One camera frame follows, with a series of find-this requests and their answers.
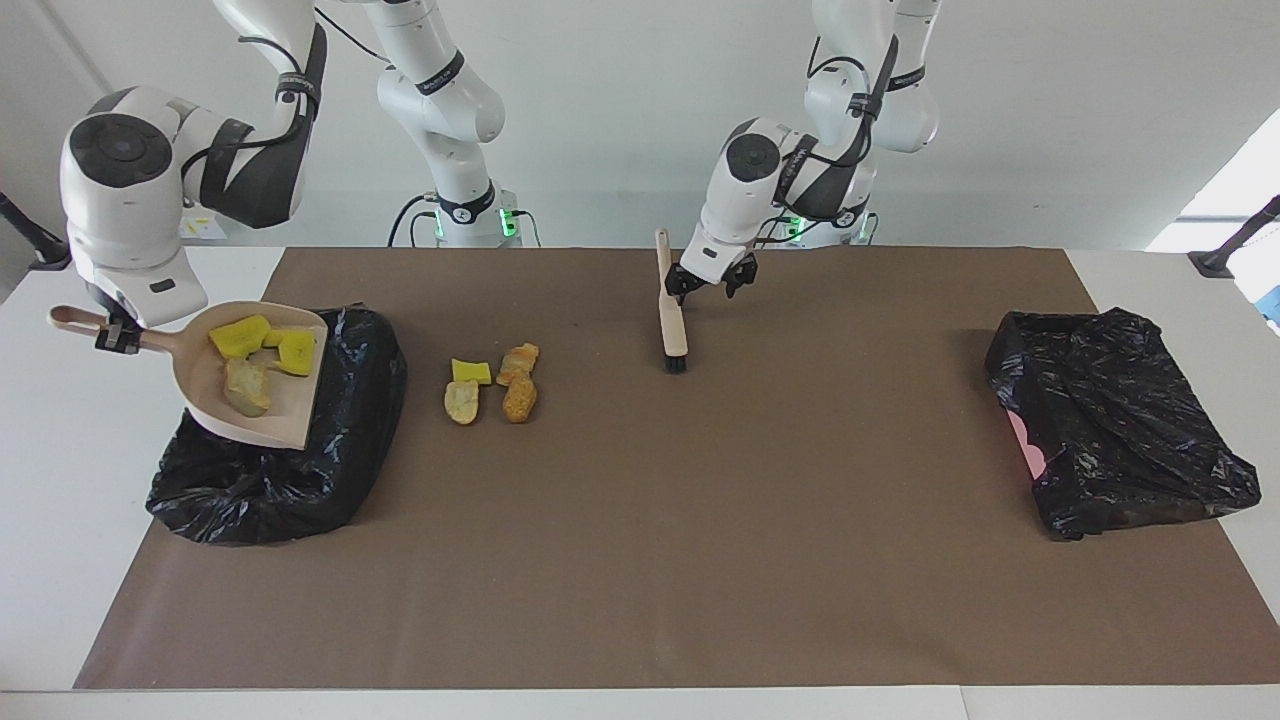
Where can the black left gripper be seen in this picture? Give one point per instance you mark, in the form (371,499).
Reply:
(715,270)

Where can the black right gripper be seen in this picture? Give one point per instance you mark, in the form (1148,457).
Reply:
(105,302)

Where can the beige brush with black bristles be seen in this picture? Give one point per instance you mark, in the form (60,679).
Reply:
(670,320)

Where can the beige plastic dustpan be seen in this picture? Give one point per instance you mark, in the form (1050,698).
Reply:
(195,395)

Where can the yellow sponge piece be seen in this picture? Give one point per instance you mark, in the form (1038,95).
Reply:
(238,337)
(295,352)

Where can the beige crusty foam chunk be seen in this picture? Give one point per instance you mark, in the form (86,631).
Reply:
(247,388)

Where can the orange ribbed foam piece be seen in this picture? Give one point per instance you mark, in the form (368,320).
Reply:
(518,362)

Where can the brown cork-like foam piece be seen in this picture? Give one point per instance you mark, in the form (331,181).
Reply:
(519,400)

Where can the yellow-green sponge piece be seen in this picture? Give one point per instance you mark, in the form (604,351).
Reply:
(470,371)

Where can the pale beige foam piece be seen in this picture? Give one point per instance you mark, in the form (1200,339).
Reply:
(461,402)

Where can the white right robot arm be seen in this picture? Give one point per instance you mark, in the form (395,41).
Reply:
(125,200)

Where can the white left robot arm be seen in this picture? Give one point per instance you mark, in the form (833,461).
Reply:
(750,190)

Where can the black plastic trash bag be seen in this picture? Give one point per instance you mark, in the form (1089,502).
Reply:
(1120,420)
(330,470)

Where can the pink plastic bin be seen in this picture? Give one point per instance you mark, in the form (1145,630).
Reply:
(1025,445)

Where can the brown paper table mat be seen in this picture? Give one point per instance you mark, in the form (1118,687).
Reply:
(640,620)

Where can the blue object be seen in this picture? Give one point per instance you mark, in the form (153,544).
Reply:
(1272,305)

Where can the black camera stand clamp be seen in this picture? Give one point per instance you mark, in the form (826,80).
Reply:
(40,245)
(1215,263)

